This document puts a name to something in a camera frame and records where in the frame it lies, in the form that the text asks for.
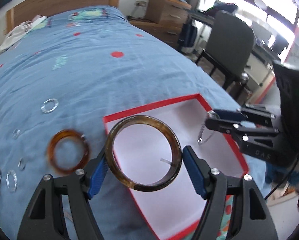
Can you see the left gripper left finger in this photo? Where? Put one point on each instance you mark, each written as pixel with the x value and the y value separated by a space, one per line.
pixel 45 218

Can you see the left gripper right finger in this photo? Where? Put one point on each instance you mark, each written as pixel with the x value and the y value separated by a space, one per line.
pixel 249 214

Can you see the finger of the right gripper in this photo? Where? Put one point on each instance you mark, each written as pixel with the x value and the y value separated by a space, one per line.
pixel 260 117
pixel 240 132

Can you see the amber resin bangle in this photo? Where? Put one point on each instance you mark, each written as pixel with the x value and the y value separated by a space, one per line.
pixel 67 151

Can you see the dark translucent brown bangle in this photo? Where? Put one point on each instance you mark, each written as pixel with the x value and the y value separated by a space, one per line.
pixel 143 153

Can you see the red white jewelry box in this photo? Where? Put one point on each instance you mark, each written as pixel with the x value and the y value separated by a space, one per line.
pixel 174 211

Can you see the blue white gloved hand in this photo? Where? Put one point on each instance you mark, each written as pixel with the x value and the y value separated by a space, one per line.
pixel 279 176

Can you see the desk with clutter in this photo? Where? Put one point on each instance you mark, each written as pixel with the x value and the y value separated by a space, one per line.
pixel 252 42

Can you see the dark grey desk chair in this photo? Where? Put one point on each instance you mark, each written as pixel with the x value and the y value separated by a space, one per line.
pixel 227 45

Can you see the wooden drawer cabinet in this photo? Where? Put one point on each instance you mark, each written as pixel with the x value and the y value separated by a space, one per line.
pixel 164 20

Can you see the blue patterned bed blanket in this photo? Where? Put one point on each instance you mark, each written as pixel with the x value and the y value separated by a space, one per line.
pixel 72 71

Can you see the wooden headboard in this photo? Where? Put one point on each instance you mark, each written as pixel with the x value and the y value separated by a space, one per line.
pixel 27 9

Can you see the white clothing pile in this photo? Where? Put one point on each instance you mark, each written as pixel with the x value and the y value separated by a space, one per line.
pixel 20 31

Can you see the wall power socket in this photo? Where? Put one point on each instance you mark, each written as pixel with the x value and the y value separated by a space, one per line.
pixel 140 3

